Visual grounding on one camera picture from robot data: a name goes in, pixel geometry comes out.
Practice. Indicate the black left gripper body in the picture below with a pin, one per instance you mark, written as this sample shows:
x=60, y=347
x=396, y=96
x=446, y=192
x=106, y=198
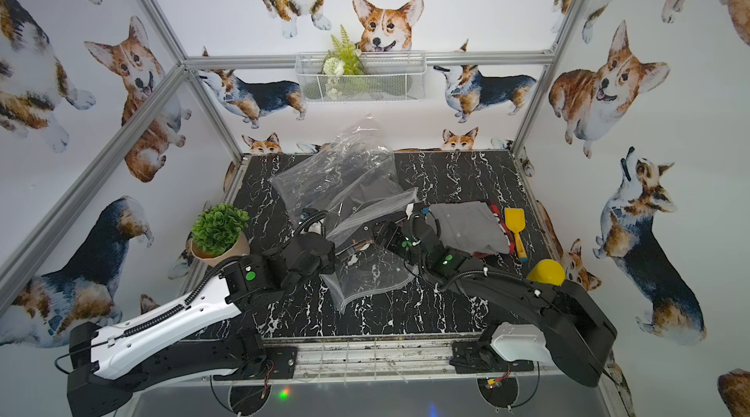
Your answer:
x=319, y=229

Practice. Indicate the artificial fern with white flower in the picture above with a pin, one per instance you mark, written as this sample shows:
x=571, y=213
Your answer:
x=342, y=68

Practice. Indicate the aluminium frame post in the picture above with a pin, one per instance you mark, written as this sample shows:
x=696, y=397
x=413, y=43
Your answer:
x=563, y=40

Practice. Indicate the green plant in beige pot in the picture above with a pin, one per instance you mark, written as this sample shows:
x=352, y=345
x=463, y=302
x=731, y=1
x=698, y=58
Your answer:
x=218, y=234

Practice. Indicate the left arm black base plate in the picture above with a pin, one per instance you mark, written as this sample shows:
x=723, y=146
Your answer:
x=274, y=363

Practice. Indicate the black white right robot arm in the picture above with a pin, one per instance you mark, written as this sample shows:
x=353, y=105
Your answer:
x=578, y=336

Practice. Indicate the clear plastic vacuum bag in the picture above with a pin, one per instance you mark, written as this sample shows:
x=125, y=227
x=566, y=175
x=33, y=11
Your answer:
x=354, y=181

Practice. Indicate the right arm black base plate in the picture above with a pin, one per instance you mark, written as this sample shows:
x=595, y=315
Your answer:
x=471, y=357

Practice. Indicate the grey shirt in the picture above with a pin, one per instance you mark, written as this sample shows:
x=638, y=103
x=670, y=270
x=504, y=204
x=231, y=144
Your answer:
x=469, y=226

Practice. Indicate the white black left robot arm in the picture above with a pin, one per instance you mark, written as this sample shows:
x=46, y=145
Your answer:
x=110, y=364

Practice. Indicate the yellow plastic spatula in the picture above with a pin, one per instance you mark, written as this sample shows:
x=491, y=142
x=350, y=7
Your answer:
x=515, y=222

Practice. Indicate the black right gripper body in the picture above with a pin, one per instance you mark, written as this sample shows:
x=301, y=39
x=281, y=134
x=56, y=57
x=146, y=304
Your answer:
x=399, y=245

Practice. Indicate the aluminium front rail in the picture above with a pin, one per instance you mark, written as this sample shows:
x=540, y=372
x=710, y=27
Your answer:
x=383, y=358

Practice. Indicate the red black plaid shirt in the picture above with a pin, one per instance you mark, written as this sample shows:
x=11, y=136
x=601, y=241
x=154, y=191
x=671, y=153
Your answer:
x=504, y=229

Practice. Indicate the white wire wall basket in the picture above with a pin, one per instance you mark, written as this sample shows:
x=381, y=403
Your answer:
x=370, y=77

